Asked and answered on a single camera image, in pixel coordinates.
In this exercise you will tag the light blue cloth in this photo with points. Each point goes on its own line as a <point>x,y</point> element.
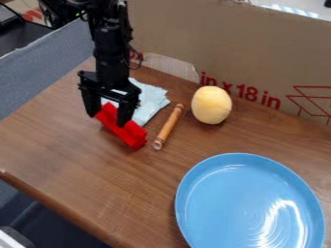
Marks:
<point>152,101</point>

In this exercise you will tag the blue round plate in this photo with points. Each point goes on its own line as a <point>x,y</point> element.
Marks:
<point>242,201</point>

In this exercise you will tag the grey fabric panel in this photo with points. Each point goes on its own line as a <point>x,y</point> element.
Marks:
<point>34,67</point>

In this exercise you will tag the yellow potato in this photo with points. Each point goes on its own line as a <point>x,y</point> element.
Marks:
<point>211,105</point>

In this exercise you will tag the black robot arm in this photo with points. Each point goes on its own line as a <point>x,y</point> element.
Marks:
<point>110,25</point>

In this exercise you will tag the brown cardboard box wall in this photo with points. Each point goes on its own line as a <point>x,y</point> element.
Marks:
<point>266,56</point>

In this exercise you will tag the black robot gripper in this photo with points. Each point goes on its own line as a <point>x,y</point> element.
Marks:
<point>108,83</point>

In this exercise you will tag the red plastic block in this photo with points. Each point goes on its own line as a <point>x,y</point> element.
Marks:
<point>131,133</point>

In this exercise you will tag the orange crayon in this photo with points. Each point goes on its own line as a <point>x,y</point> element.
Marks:
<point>167,127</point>

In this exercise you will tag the black equipment in background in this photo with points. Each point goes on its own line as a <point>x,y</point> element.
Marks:
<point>60,12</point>

